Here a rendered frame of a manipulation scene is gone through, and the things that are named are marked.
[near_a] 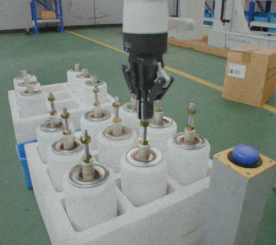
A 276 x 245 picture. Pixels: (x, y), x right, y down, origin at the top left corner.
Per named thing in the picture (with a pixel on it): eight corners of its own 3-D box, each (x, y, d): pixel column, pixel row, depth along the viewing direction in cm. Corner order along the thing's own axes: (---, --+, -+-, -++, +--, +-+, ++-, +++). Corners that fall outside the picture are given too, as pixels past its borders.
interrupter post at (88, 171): (97, 177, 46) (96, 161, 44) (85, 181, 44) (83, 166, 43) (92, 170, 47) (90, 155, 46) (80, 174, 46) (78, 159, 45)
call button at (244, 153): (241, 152, 42) (243, 141, 41) (262, 163, 39) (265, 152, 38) (225, 159, 40) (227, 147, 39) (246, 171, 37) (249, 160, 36)
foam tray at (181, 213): (142, 160, 95) (143, 115, 88) (222, 230, 64) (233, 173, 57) (34, 195, 76) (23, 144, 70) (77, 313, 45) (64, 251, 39)
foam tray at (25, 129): (91, 111, 138) (89, 79, 131) (122, 144, 106) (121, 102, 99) (14, 126, 121) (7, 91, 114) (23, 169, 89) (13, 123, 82)
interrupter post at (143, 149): (151, 160, 51) (152, 145, 50) (140, 161, 50) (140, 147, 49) (148, 153, 53) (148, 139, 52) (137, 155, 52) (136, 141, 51)
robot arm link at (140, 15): (196, 31, 43) (199, -8, 41) (143, 35, 37) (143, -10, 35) (162, 28, 50) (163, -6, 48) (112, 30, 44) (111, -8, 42)
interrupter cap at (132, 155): (169, 165, 49) (169, 161, 49) (130, 171, 47) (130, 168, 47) (155, 145, 56) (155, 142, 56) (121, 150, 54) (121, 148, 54)
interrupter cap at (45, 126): (73, 120, 68) (73, 118, 68) (65, 133, 61) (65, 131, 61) (45, 120, 68) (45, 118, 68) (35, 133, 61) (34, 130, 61)
